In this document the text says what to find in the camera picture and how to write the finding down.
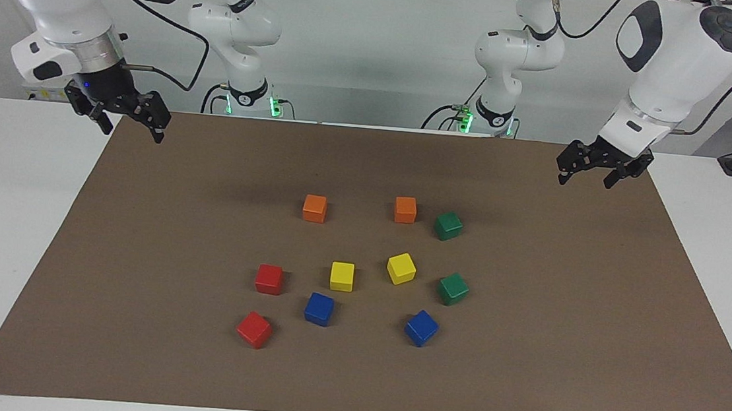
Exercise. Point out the orange wooden cube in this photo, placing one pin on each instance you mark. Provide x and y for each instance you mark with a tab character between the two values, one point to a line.
405	210
314	209

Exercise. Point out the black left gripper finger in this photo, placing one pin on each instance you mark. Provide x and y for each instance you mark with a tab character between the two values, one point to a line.
563	177
612	179

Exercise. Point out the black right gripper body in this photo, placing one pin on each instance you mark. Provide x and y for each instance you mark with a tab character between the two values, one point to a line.
117	94

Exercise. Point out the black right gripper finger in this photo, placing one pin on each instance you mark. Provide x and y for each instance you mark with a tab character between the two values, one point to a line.
157	133
103	123

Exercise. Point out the green wooden cube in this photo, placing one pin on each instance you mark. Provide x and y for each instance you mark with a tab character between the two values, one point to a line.
453	289
448	226

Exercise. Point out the red wooden cube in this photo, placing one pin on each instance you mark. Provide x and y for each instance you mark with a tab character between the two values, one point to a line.
269	279
254	330

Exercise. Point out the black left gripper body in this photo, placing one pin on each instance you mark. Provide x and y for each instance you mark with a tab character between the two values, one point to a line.
602	155

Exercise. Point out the brown table mat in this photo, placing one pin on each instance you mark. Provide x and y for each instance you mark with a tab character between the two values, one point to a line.
523	378

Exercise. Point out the blue wooden cube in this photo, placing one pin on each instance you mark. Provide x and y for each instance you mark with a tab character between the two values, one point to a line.
319	309
421	328

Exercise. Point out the yellow wooden cube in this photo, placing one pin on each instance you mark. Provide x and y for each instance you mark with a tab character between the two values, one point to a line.
342	277
401	269

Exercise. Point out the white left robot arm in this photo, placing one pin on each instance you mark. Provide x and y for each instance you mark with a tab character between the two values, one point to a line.
670	66

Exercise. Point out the white wall power box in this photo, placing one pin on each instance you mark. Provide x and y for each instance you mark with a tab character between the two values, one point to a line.
44	94

